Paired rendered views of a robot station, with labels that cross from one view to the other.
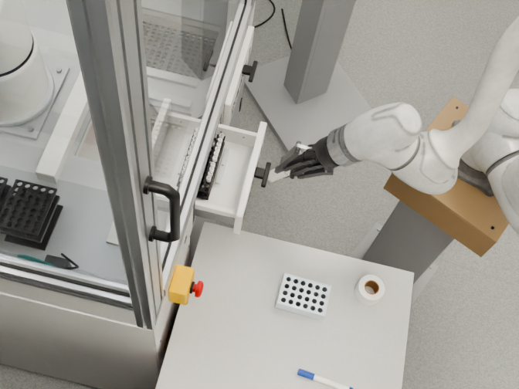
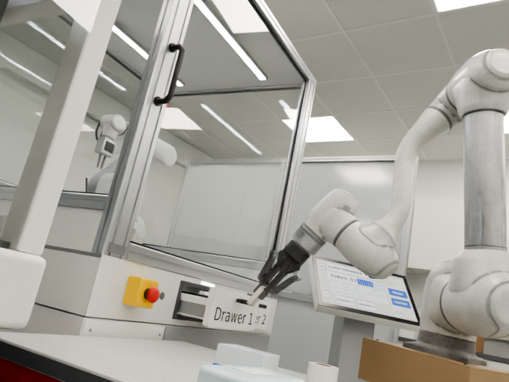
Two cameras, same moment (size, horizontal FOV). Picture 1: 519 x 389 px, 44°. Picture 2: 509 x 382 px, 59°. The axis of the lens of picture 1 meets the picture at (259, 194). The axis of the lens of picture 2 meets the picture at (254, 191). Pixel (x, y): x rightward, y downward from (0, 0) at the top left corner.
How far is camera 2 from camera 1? 1.64 m
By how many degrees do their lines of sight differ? 79
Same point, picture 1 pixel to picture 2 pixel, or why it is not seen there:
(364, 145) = (315, 210)
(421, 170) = (360, 230)
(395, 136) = (335, 193)
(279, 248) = not seen: hidden behind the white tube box
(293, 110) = not seen: outside the picture
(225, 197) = not seen: hidden behind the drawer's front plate
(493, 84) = (399, 167)
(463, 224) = (434, 366)
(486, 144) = (434, 286)
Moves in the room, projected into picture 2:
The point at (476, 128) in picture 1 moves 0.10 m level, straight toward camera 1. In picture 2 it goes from (398, 202) to (376, 192)
